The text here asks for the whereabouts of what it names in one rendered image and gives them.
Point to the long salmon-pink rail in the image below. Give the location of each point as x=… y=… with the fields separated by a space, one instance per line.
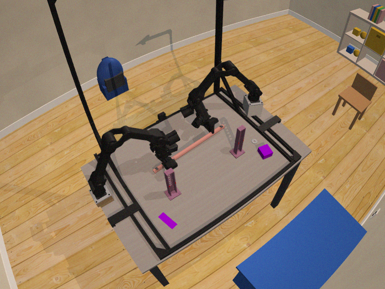
x=195 y=144

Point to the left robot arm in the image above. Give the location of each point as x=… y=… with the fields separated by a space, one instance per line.
x=197 y=95

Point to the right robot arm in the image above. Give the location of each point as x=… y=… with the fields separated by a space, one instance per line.
x=158 y=141

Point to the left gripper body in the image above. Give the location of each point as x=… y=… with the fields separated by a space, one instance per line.
x=210 y=121

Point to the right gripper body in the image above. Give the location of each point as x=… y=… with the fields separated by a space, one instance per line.
x=169 y=163

